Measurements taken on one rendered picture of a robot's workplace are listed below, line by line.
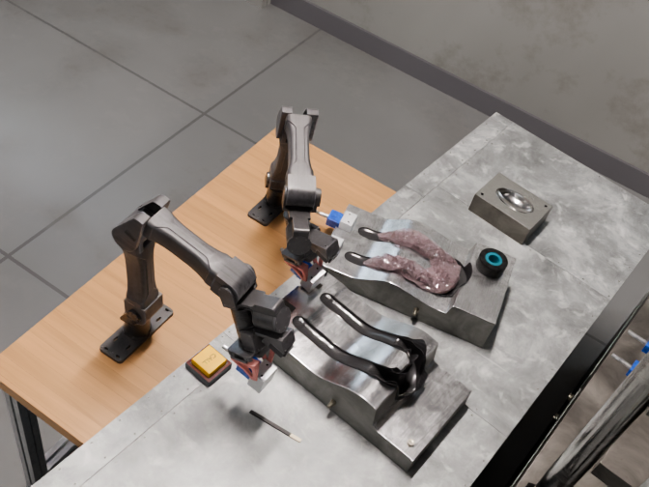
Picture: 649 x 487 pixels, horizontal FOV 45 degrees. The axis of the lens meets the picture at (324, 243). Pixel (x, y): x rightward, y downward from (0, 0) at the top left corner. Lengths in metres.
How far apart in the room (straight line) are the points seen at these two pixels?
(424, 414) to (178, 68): 2.67
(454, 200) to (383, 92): 1.80
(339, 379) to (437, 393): 0.26
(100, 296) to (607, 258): 1.50
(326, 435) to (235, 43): 2.85
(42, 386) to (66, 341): 0.13
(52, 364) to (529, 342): 1.24
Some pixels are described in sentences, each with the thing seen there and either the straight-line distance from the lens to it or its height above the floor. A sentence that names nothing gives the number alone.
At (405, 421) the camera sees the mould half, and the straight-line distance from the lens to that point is 1.88.
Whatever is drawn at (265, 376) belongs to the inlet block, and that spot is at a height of 0.96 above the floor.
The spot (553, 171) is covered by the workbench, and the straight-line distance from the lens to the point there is 2.76.
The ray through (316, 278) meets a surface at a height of 0.95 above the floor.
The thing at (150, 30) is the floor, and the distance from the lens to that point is 4.39.
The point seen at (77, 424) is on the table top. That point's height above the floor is 0.80.
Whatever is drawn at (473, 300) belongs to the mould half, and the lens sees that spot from 2.09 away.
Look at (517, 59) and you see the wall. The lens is 4.11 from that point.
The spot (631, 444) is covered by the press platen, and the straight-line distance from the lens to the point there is 1.85.
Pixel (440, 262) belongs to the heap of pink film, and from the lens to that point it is 2.16.
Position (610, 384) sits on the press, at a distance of 2.27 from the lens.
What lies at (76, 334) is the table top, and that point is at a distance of 2.01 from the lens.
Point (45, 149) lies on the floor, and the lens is 3.66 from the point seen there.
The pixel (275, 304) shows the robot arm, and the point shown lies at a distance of 1.58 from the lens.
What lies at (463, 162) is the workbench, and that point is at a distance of 2.64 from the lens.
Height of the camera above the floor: 2.44
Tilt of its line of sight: 47 degrees down
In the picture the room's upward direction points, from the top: 14 degrees clockwise
